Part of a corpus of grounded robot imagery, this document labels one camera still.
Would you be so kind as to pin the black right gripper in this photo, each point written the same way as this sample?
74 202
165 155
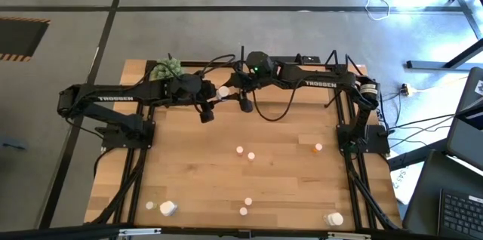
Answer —
243 85

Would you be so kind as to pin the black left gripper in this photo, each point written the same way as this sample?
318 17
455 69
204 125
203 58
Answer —
207 100

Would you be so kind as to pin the large white bottle blue label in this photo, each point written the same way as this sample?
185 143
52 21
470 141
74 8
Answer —
222 92

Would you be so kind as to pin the small yellow pill bottle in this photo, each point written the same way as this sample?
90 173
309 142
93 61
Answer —
251 156

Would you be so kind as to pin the small orange pill bottle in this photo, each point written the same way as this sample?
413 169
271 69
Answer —
319 146

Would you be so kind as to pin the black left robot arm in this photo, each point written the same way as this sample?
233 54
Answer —
113 96

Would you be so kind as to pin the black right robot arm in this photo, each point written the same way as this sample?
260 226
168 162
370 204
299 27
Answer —
324 79

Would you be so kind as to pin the large white medicine bottle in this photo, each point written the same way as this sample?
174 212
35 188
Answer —
168 208
334 219

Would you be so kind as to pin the small pink pill bottle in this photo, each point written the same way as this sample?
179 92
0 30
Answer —
243 211
239 150

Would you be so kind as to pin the green succulent in grey pot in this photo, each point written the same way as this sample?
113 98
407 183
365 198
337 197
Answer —
162 70

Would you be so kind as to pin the black box behind table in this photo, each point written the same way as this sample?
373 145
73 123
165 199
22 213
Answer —
311 59

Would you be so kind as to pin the small amber pill bottle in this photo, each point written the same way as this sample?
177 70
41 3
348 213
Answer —
248 201

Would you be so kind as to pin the small clear pill bottle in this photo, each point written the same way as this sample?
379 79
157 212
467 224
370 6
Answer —
150 205

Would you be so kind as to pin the white power strip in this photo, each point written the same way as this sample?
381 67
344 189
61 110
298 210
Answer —
406 89

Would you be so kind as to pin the grey desk leg bar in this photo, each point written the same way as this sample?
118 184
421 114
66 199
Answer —
415 157

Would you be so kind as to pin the white printed paper sheet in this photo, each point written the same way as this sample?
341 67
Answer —
405 187

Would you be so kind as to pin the dark grey closed laptop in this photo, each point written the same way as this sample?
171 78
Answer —
466 134

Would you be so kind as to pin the black laptop with keyboard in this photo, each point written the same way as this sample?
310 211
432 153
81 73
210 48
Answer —
453 210

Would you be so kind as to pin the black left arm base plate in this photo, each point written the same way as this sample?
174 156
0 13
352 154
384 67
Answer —
113 140

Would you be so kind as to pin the silver metal bracket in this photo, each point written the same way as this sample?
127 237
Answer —
349 236
139 231

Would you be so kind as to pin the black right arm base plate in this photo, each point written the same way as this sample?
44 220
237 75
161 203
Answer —
377 138

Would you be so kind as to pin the black desk leg frame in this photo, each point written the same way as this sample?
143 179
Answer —
426 65

